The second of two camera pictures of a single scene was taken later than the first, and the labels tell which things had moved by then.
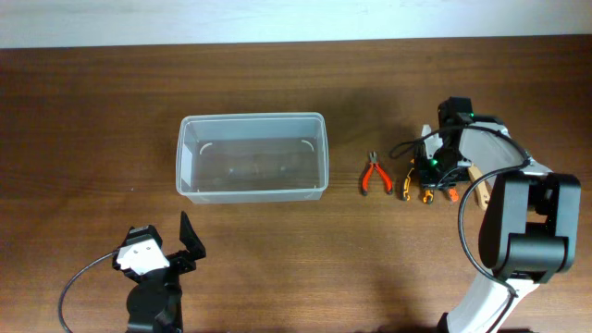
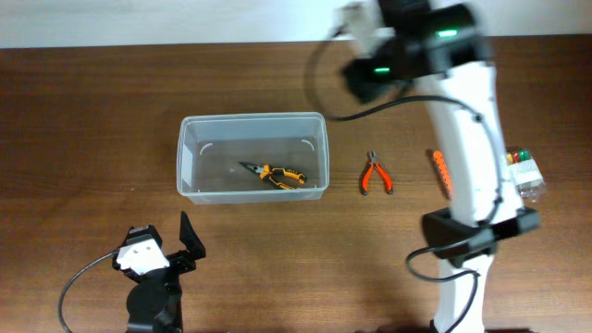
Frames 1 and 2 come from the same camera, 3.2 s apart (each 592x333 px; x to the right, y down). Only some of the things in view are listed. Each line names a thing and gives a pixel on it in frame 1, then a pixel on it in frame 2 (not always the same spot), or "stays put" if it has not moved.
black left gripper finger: (190, 239) stays put
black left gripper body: (180, 263) stays put
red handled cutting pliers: (375, 164) stays put
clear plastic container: (249, 158) stays put
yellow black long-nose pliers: (427, 194) -> (266, 171)
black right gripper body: (445, 170) -> (382, 73)
